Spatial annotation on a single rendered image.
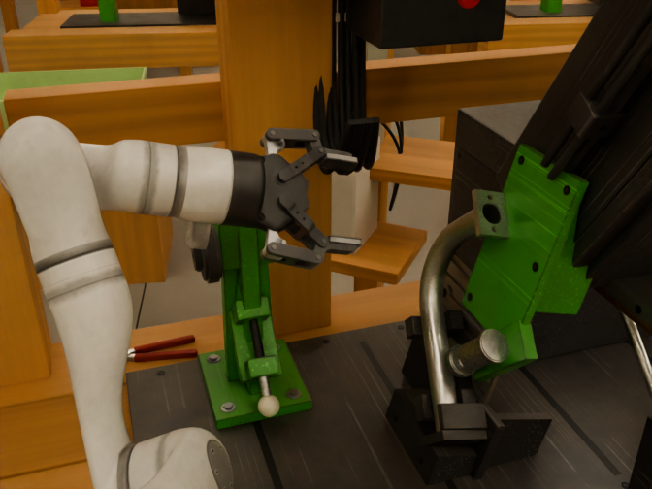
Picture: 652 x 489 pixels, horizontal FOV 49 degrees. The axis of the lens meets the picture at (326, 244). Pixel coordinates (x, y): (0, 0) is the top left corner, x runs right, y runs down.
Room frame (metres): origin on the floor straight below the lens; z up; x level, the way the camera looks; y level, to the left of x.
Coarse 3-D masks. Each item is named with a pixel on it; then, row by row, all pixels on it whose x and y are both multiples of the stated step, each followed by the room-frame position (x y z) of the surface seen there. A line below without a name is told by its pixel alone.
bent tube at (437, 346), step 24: (480, 192) 0.75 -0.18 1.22; (480, 216) 0.73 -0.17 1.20; (504, 216) 0.74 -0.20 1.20; (456, 240) 0.76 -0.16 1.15; (432, 264) 0.78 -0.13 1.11; (432, 288) 0.77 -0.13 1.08; (432, 312) 0.75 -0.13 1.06; (432, 336) 0.73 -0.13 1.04; (432, 360) 0.71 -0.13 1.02; (432, 384) 0.69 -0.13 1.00
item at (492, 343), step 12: (480, 336) 0.65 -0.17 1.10; (492, 336) 0.65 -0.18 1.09; (504, 336) 0.66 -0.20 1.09; (456, 348) 0.68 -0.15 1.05; (468, 348) 0.66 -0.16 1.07; (480, 348) 0.64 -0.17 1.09; (492, 348) 0.64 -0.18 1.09; (504, 348) 0.64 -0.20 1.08; (456, 360) 0.67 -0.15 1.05; (468, 360) 0.65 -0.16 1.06; (480, 360) 0.64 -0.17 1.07; (492, 360) 0.63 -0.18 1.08; (504, 360) 0.63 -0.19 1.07; (456, 372) 0.66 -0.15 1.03; (468, 372) 0.66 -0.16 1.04
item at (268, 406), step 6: (264, 378) 0.73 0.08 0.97; (264, 384) 0.72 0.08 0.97; (264, 390) 0.72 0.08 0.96; (270, 390) 0.72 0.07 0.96; (264, 396) 0.71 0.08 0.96; (270, 396) 0.71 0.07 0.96; (258, 402) 0.71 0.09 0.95; (264, 402) 0.70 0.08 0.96; (270, 402) 0.70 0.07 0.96; (276, 402) 0.70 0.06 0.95; (258, 408) 0.70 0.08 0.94; (264, 408) 0.70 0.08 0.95; (270, 408) 0.70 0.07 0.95; (276, 408) 0.70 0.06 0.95; (264, 414) 0.70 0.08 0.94; (270, 414) 0.70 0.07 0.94
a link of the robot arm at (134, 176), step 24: (120, 144) 0.63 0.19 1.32; (144, 144) 0.63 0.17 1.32; (168, 144) 0.65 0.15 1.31; (96, 168) 0.64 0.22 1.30; (120, 168) 0.60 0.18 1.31; (144, 168) 0.61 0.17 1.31; (168, 168) 0.62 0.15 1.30; (96, 192) 0.62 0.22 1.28; (120, 192) 0.60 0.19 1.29; (144, 192) 0.60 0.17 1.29; (168, 192) 0.61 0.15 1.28
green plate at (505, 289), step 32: (512, 192) 0.75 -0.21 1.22; (544, 192) 0.70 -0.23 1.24; (576, 192) 0.66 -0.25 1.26; (512, 224) 0.73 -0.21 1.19; (544, 224) 0.68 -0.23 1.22; (480, 256) 0.75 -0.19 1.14; (512, 256) 0.70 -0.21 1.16; (544, 256) 0.66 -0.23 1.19; (480, 288) 0.73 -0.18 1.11; (512, 288) 0.68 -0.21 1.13; (544, 288) 0.66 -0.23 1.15; (576, 288) 0.68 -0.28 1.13; (480, 320) 0.71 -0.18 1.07; (512, 320) 0.66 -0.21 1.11
